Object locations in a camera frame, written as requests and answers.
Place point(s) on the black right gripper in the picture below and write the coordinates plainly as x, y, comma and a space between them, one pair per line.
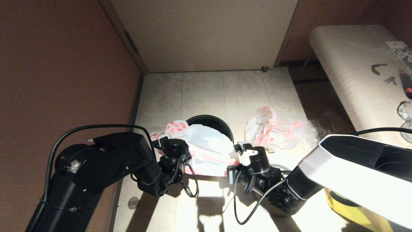
273, 190

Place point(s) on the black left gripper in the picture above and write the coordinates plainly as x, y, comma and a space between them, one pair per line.
170, 169

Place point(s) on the white trash bag red trim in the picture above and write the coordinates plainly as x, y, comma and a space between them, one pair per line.
206, 151

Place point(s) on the black round trash bin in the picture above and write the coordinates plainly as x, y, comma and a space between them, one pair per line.
212, 122

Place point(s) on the red-printed plastic bag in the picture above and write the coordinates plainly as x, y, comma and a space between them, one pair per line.
273, 132

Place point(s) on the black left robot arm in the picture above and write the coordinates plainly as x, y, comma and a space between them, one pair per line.
96, 167

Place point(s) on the clear plastic bag dark contents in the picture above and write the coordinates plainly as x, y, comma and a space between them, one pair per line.
318, 129

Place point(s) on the yellow plastic bag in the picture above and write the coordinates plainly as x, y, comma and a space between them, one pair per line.
351, 212

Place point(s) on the small round grey floor disc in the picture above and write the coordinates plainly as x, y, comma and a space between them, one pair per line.
133, 203

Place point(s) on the small metal door stop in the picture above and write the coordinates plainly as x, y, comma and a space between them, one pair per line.
264, 69

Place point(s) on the white door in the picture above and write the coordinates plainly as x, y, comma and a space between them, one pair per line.
206, 35

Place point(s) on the light wood-grain table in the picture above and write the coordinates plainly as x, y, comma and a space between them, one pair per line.
347, 64

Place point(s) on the clear shiny glass item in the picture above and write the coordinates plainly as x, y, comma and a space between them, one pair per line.
408, 134
406, 111

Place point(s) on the small black hex key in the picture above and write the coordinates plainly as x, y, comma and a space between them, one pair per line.
391, 80

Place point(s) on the white patterned paper sheet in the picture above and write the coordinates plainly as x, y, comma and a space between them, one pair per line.
402, 51

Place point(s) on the black cylindrical left wrist camera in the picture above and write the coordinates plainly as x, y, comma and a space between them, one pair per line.
176, 149

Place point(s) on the black cylindrical wrist camera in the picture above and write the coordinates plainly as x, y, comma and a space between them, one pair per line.
176, 149
257, 159

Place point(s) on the black cylindrical right wrist camera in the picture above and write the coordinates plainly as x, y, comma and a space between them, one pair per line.
257, 159

